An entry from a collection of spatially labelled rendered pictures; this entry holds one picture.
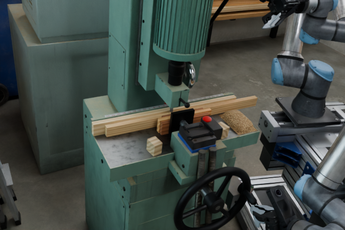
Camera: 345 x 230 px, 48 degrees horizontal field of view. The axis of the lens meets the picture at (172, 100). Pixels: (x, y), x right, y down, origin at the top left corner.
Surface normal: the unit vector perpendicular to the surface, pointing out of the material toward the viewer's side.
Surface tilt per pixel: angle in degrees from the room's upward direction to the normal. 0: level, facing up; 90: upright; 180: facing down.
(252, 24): 90
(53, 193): 0
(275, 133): 90
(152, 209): 90
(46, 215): 0
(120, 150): 0
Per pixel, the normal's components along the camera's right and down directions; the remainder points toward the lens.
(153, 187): 0.45, 0.51
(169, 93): -0.89, 0.16
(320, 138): 0.11, -0.84
